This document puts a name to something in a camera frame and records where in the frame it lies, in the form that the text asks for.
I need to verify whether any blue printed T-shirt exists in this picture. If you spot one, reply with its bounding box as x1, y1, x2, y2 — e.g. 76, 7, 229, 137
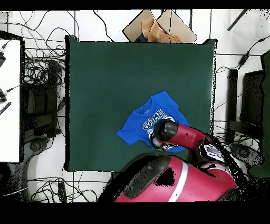
116, 90, 191, 153

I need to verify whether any dark green table cloth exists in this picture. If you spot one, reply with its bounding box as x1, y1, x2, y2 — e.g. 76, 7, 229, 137
64, 34, 218, 178
248, 50, 270, 179

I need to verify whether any dark blue cloth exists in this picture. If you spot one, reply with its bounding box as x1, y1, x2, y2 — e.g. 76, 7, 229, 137
135, 34, 149, 43

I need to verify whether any tan cloth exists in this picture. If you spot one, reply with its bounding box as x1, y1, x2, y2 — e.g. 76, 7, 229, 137
141, 18, 186, 43

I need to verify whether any black power strip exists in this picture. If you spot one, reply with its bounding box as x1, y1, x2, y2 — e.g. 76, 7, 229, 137
57, 181, 68, 203

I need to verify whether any black power adapter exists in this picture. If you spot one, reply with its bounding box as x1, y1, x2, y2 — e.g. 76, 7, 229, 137
237, 52, 250, 69

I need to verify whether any brown cardboard box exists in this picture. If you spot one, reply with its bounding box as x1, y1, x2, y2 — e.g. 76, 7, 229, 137
122, 9, 198, 44

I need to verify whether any black rod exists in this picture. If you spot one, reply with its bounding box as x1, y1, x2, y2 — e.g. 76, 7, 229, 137
227, 8, 250, 32

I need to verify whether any white table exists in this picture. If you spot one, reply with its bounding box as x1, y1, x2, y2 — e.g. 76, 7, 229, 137
0, 31, 24, 164

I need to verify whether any black ribbed strip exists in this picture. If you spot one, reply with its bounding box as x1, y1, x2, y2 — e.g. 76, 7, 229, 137
0, 101, 12, 116

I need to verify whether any black device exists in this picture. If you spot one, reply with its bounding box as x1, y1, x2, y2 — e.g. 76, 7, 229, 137
0, 88, 8, 104
0, 50, 7, 69

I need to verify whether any black cable tangle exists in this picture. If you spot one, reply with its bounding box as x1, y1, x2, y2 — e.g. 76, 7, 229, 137
22, 10, 66, 87
211, 118, 250, 170
27, 176, 110, 203

